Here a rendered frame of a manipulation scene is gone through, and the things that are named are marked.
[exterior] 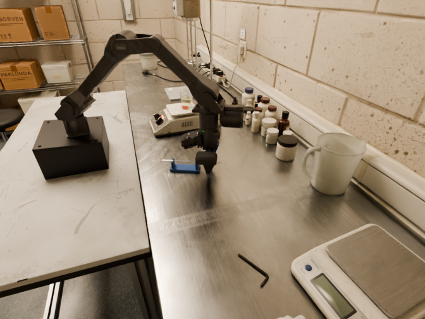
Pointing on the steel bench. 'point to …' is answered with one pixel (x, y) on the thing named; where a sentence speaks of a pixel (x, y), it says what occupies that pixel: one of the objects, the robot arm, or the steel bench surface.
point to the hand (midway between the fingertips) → (209, 159)
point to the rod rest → (184, 168)
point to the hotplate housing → (178, 125)
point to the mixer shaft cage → (191, 47)
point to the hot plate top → (175, 109)
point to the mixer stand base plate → (173, 93)
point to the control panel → (161, 118)
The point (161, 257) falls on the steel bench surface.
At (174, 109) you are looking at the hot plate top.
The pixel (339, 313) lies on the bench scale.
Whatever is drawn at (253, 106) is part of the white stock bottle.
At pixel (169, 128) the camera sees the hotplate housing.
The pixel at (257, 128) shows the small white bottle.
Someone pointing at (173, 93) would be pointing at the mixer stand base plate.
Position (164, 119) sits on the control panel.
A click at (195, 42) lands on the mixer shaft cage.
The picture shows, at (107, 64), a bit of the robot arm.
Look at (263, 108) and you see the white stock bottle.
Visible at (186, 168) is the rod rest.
